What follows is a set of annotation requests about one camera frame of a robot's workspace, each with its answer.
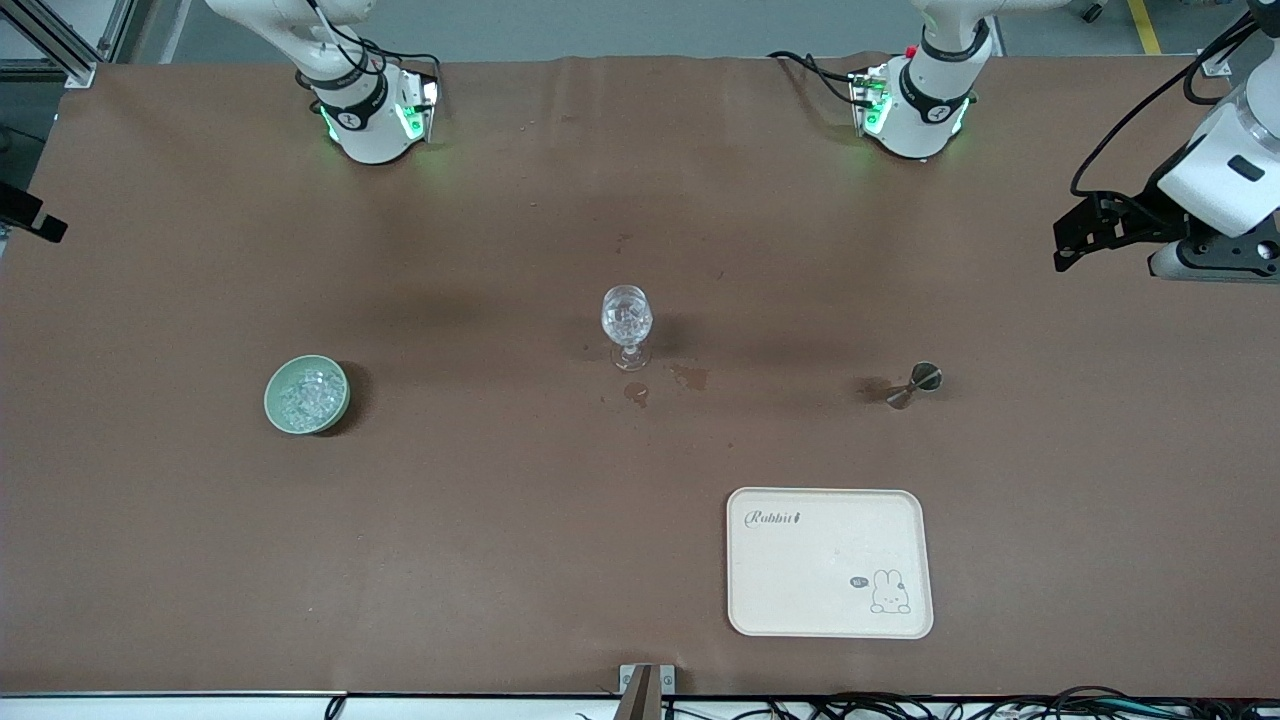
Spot steel double jigger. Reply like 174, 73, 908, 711
885, 361, 943, 409

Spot green ceramic bowl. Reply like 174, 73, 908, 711
264, 355, 351, 436

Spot clear ice cubes pile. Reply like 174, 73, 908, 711
280, 368, 341, 426

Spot clear stemmed wine glass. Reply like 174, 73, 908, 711
600, 285, 654, 372

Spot ice cubes inside glass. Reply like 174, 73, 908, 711
604, 298, 651, 339

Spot cream rabbit print tray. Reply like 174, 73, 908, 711
726, 487, 935, 639

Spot brown table cover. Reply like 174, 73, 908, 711
0, 55, 1280, 698

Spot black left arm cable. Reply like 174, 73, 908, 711
1070, 8, 1263, 197

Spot aluminium frame profile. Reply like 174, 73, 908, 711
1200, 0, 1263, 77
0, 0, 151, 89

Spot tangled black cables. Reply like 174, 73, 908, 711
660, 686, 1280, 720

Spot aluminium camera mount post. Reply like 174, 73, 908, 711
619, 663, 677, 720

